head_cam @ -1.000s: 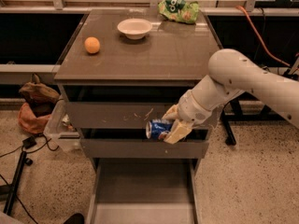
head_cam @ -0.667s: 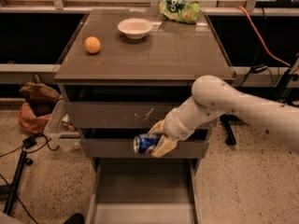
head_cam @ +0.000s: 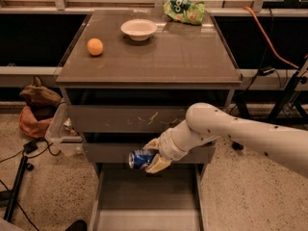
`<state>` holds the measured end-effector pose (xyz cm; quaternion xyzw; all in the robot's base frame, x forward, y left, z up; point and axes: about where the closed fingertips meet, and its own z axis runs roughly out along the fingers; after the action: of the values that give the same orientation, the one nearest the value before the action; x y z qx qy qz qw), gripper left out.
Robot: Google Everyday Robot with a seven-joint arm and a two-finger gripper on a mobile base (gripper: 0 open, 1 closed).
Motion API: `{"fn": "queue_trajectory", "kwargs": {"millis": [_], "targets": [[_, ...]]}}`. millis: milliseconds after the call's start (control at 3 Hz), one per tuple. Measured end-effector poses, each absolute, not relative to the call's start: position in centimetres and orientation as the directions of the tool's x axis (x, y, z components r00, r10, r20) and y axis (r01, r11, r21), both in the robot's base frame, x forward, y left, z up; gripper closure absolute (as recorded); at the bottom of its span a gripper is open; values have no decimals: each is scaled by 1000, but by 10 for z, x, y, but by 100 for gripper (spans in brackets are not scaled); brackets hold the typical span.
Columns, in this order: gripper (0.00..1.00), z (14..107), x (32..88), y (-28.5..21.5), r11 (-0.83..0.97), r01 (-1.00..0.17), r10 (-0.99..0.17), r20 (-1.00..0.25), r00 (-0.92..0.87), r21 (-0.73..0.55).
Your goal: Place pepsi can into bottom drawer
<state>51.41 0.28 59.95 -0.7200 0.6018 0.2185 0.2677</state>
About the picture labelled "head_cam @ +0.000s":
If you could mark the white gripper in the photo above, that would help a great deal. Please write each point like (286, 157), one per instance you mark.
(167, 146)

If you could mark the blue pepsi can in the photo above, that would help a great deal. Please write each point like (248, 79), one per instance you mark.
(140, 159)

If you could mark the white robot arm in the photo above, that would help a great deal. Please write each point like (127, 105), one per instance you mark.
(204, 122)

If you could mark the grey bottom drawer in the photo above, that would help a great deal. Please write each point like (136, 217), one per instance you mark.
(132, 200)

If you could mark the grey drawer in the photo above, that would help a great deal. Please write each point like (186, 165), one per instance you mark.
(119, 153)
(132, 200)
(124, 119)

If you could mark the grey middle drawer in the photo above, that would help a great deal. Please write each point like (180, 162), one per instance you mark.
(119, 153)

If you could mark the grey top drawer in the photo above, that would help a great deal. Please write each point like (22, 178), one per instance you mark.
(124, 119)

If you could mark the grey drawer cabinet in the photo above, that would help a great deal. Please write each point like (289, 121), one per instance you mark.
(179, 65)

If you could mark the clear plastic bin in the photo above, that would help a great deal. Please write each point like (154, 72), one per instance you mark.
(62, 135)

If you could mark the black shoe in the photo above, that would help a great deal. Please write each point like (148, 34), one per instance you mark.
(78, 225)

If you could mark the orange fruit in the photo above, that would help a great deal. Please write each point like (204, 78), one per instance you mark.
(95, 46)

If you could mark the white bowl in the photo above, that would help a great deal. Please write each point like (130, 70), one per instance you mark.
(139, 29)

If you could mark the brown orange cloth bag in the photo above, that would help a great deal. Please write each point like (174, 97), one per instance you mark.
(41, 105)

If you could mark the black power adapter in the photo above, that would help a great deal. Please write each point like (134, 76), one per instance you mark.
(264, 71)

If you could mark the green chip bag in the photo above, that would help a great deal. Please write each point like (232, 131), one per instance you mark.
(184, 11)

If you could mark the black stand left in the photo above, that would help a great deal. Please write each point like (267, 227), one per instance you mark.
(8, 198)

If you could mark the black table frame right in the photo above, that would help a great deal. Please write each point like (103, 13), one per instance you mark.
(276, 98)

